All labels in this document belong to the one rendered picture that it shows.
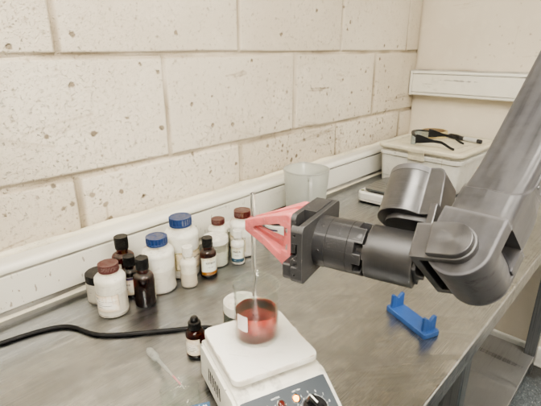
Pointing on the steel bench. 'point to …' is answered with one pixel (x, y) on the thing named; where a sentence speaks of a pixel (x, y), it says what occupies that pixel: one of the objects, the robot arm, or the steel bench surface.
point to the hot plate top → (257, 366)
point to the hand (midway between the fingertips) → (252, 224)
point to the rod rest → (406, 316)
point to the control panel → (315, 385)
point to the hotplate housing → (221, 385)
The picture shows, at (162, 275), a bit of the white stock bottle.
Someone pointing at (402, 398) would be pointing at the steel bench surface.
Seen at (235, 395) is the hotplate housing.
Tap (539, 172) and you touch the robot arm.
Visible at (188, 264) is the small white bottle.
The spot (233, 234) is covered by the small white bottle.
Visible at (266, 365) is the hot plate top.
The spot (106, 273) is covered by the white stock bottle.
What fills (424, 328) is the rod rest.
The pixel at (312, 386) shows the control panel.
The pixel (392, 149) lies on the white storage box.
